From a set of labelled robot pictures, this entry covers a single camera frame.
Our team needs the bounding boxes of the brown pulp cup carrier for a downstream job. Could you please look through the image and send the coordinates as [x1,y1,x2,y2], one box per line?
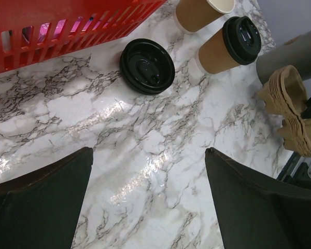
[258,65,311,157]

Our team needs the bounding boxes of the brown paper coffee cup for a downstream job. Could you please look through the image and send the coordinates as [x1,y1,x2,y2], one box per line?
[195,29,239,75]

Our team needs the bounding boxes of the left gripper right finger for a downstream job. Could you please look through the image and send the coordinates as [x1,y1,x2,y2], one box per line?
[205,147,311,248]

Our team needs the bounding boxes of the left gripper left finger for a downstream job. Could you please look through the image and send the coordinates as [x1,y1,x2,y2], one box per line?
[0,147,93,248]

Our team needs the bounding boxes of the grey holder cup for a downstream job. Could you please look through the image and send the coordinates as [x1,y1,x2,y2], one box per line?
[256,31,311,84]

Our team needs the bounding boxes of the black cup lid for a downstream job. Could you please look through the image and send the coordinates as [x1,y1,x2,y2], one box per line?
[222,16,262,65]

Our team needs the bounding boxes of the stack of black cup lids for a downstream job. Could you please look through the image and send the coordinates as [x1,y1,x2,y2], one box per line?
[119,38,175,95]

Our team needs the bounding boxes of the red plastic shopping basket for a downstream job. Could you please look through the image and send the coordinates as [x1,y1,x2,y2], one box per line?
[0,1,163,73]

